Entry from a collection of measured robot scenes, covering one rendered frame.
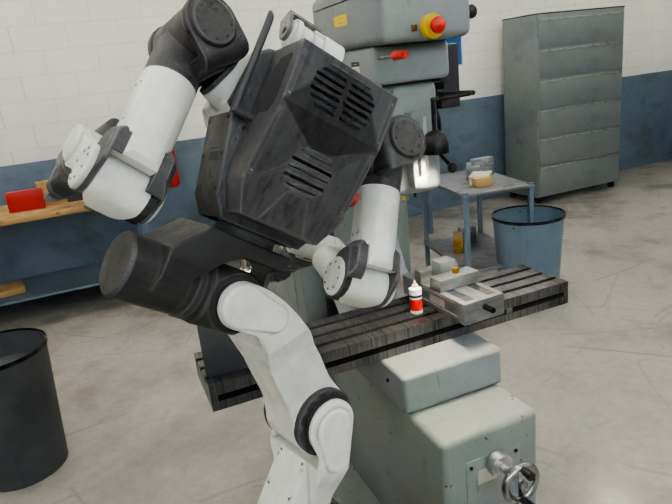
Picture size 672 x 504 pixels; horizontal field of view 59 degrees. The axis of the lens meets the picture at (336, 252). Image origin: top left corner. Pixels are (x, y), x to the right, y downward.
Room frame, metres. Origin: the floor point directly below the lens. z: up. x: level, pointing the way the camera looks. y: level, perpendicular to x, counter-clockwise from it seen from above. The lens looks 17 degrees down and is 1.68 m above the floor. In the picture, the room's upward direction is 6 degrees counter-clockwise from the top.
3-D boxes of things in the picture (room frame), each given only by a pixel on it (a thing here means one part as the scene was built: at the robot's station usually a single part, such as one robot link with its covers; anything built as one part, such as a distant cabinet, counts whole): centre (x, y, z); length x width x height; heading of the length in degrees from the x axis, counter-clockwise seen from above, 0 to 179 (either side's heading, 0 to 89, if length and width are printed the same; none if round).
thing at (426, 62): (1.81, -0.20, 1.68); 0.34 x 0.24 x 0.10; 21
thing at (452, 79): (2.17, -0.42, 1.62); 0.20 x 0.09 x 0.21; 21
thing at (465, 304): (1.79, -0.36, 0.97); 0.35 x 0.15 x 0.11; 23
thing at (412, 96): (1.77, -0.22, 1.47); 0.21 x 0.19 x 0.32; 111
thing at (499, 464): (1.30, -0.40, 0.61); 0.16 x 0.12 x 0.12; 21
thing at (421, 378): (1.77, -0.22, 0.77); 0.50 x 0.35 x 0.12; 21
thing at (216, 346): (1.54, 0.30, 1.01); 0.22 x 0.12 x 0.20; 104
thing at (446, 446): (1.74, -0.22, 0.41); 0.81 x 0.32 x 0.60; 21
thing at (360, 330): (1.74, -0.16, 0.87); 1.24 x 0.23 x 0.08; 111
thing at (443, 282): (1.77, -0.37, 1.00); 0.15 x 0.06 x 0.04; 113
